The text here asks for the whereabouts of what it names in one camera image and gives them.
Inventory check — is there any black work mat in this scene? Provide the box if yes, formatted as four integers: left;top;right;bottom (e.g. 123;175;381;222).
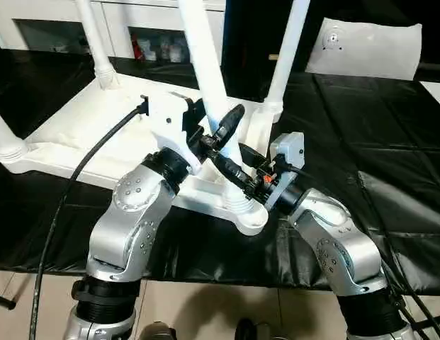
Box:
0;47;440;297

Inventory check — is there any white sheet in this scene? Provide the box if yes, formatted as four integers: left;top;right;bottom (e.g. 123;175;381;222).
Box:
419;80;440;108

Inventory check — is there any white cabinet with glass doors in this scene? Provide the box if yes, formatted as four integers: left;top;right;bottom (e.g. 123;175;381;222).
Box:
0;0;228;62

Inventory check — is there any black metal stand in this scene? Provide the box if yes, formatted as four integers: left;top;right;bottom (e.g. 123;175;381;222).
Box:
0;291;18;312

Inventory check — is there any white chair back panel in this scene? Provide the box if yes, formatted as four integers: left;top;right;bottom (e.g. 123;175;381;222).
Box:
303;16;424;81

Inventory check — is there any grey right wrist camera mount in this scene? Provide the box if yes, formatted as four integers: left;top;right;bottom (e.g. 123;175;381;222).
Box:
269;130;306;210

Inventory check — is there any black cabinet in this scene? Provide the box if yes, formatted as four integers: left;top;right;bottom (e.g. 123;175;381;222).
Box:
222;0;327;76

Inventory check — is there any white plastic table leg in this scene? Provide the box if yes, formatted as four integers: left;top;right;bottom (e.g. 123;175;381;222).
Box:
0;104;29;166
261;0;312;124
75;0;121;92
176;0;269;223

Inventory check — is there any black robot foot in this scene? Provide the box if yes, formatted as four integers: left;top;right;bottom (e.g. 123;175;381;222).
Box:
140;320;179;340

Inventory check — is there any white plastic table top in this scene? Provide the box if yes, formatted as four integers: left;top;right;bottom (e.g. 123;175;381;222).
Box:
0;79;281;237

